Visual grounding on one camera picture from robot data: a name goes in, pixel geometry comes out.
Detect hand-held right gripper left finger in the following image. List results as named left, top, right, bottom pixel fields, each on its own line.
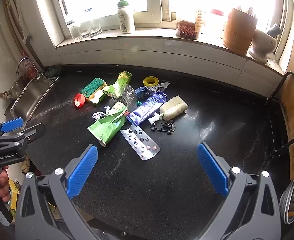
left=15, top=144, right=105, bottom=240

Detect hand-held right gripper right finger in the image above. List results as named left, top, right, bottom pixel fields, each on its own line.
left=194, top=142, right=282, bottom=240

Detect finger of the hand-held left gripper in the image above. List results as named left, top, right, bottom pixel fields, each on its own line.
left=0, top=117, right=25, bottom=138
left=0, top=123, right=47, bottom=147

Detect large green carton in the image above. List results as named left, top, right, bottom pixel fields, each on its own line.
left=87, top=102, right=128, bottom=147

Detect red bottle cap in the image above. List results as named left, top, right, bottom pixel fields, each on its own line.
left=74, top=93, right=85, bottom=108

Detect printed wrapper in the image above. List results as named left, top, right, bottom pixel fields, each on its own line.
left=92, top=106, right=112, bottom=120

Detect silver pill blister pack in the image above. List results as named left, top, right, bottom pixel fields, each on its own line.
left=119, top=126, right=161, bottom=161

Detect black toy car chassis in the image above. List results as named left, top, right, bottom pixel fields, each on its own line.
left=150, top=121, right=177, bottom=136

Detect small green carton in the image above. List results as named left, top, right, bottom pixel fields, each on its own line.
left=89, top=94, right=106, bottom=105

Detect white foam block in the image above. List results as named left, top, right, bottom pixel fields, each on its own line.
left=159, top=95, right=189, bottom=120

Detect green and yellow sponge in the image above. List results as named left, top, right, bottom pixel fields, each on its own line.
left=81, top=78, right=108, bottom=102

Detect white plastic pump head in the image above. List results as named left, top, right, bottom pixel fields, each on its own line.
left=148, top=112, right=164, bottom=125

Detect clear plastic cup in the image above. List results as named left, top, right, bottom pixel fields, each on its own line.
left=111, top=85, right=135, bottom=106

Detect blue plastic pouch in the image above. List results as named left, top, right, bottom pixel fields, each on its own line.
left=126, top=92, right=167, bottom=127

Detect torn green carton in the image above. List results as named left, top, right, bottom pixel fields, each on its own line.
left=103, top=71, right=132, bottom=98

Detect stainless steel sink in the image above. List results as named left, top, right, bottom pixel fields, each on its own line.
left=0, top=75, right=60, bottom=124

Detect yellow box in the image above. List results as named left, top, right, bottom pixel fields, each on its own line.
left=8, top=178, right=20, bottom=211

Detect red label bottle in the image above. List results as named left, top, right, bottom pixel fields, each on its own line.
left=22, top=59, right=37, bottom=81

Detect dark green cloth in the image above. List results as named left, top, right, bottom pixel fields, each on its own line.
left=45, top=65, right=63, bottom=78

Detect chrome faucet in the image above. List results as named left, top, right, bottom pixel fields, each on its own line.
left=15, top=57, right=37, bottom=77

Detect black metal rack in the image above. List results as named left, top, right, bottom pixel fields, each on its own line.
left=263, top=71, right=294, bottom=157

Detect white curved plastic object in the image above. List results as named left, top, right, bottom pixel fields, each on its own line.
left=279, top=180, right=294, bottom=224

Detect crumpled blue wrapper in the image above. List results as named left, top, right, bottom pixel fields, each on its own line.
left=134, top=86, right=154, bottom=101

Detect yellow tape spool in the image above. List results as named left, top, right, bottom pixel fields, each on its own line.
left=143, top=76, right=159, bottom=87

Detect glass jar with dark lid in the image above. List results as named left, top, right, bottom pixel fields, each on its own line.
left=67, top=20, right=81, bottom=41

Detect clear drinking glass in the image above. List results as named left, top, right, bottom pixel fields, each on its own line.
left=80, top=21, right=91, bottom=38
left=89, top=19, right=103, bottom=36

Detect white stone mortar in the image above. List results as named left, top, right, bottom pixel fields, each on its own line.
left=247, top=29, right=277, bottom=64

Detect bamboo utensil holder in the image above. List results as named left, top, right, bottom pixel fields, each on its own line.
left=222, top=7, right=258, bottom=55

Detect white pump soap bottle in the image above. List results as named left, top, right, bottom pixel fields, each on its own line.
left=116, top=0, right=136, bottom=34

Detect grey stone pestle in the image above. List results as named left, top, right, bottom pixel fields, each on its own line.
left=266, top=23, right=281, bottom=37

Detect clear jar with red lid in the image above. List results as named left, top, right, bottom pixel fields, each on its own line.
left=207, top=8, right=225, bottom=39

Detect white window frame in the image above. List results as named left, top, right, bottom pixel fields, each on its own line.
left=33, top=0, right=294, bottom=47

